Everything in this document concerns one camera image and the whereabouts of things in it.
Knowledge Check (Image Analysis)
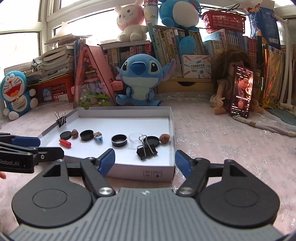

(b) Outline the short red crayon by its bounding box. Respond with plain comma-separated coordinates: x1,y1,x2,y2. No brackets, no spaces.
59,139,71,148

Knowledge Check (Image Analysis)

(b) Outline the large black round lid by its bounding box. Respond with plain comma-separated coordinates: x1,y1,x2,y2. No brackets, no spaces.
60,131,72,140

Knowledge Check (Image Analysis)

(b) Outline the blue clip with bears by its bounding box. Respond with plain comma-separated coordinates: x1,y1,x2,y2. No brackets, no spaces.
93,132,103,144

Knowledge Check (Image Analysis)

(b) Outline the brown walnut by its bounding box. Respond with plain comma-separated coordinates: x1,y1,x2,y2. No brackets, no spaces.
71,129,79,138
159,133,171,144

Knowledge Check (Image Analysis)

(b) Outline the small black lid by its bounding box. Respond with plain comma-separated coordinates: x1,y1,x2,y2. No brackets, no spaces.
144,136,160,148

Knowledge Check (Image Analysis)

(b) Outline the black binder clip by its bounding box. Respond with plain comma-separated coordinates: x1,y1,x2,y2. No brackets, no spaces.
54,111,66,127
137,135,158,161

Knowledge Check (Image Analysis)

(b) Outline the person's left hand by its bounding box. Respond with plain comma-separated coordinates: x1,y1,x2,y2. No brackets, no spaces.
0,172,6,180

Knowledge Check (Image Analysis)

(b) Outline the black binder clip on box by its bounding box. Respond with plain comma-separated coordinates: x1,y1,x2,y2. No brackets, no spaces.
54,111,66,127

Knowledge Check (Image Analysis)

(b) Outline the Doraemon plush toy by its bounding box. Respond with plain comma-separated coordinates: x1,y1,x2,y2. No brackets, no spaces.
1,71,39,121

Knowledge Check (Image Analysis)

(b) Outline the white cardboard box tray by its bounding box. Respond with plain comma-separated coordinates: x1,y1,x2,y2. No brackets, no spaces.
39,106,175,182

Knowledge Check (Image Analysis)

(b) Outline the red plastic crate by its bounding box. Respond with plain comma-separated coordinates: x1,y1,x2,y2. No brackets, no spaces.
28,74,75,103

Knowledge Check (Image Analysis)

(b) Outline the wooden drawer organiser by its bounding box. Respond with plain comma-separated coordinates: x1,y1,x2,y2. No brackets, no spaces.
155,78,214,94

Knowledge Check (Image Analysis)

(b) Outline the pink triangular dollhouse toy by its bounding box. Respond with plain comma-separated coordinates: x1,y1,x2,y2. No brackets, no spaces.
73,45,123,109

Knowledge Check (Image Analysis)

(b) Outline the stack of grey books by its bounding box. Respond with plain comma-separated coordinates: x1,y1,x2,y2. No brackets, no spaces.
23,34,90,85

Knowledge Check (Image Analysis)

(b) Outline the white colourful stationery box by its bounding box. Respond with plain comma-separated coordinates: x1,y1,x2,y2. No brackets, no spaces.
182,55,211,79

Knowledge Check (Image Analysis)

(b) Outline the blue Stitch plush toy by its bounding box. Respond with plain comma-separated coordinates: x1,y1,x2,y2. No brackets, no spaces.
116,54,176,106

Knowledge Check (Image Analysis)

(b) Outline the smartphone with lit screen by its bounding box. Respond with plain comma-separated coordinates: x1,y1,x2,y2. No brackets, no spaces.
229,65,254,118

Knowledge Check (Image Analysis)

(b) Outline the brown haired doll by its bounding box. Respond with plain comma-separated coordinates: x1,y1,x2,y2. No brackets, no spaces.
210,48,252,115

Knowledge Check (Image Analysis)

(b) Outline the row of upright books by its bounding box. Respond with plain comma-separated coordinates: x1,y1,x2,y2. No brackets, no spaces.
74,22,285,79

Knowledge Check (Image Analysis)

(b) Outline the white pipe rack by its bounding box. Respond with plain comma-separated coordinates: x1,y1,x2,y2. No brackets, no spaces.
273,14,295,113

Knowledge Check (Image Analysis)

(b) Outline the red plastic basket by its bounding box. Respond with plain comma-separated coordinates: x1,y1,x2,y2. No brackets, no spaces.
201,11,246,34

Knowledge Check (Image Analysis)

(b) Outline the blue white round plush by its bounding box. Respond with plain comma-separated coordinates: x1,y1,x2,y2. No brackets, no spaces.
159,0,201,55

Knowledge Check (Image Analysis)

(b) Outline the pink white rabbit plush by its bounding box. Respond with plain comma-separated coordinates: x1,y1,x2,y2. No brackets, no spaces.
114,1,148,43

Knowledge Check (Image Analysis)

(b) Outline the white charging cable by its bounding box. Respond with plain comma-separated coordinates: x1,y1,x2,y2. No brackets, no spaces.
232,114,296,137

